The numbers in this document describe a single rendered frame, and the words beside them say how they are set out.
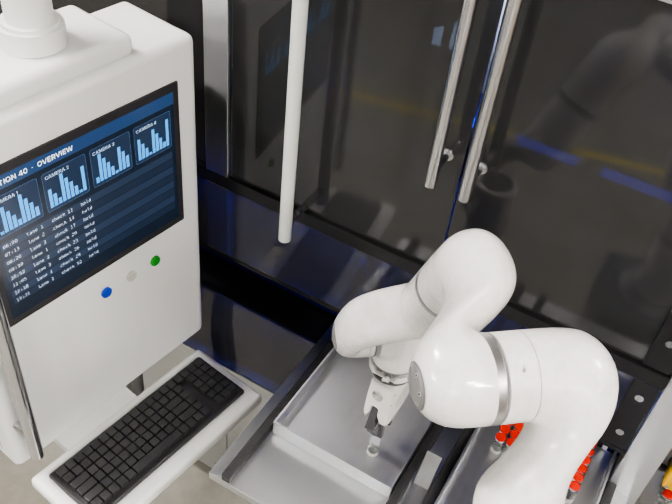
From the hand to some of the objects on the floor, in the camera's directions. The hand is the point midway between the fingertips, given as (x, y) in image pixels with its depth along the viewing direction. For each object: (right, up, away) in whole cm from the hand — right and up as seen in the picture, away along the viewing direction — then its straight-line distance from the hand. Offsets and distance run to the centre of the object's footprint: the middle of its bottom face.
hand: (380, 421), depth 147 cm
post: (+40, -78, +67) cm, 111 cm away
